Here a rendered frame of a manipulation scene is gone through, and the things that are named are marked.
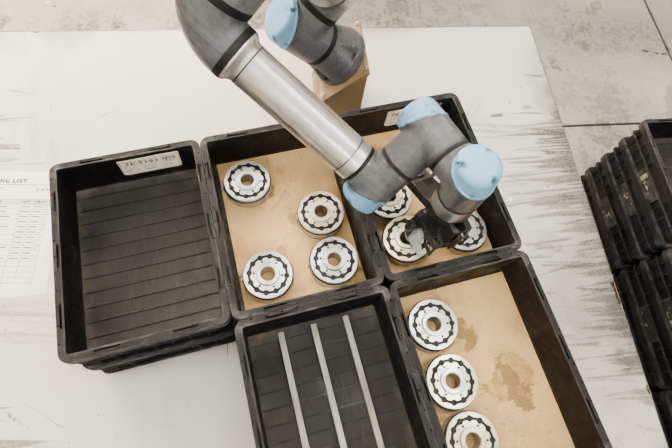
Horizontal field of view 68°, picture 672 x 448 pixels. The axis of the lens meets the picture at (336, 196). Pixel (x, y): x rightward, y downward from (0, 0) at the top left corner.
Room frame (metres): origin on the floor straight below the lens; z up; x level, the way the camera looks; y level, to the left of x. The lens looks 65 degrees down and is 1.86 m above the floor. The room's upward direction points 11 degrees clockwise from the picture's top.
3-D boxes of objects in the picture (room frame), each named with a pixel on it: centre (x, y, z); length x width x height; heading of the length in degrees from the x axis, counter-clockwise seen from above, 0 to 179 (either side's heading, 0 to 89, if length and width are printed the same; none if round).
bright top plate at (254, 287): (0.27, 0.11, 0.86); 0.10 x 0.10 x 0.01
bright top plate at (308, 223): (0.43, 0.03, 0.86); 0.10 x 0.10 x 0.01
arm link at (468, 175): (0.40, -0.20, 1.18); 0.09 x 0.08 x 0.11; 42
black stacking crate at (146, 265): (0.27, 0.36, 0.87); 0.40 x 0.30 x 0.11; 26
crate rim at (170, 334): (0.27, 0.36, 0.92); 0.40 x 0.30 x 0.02; 26
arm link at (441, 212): (0.40, -0.21, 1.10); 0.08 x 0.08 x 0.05
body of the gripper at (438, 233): (0.39, -0.21, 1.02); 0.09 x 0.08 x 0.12; 30
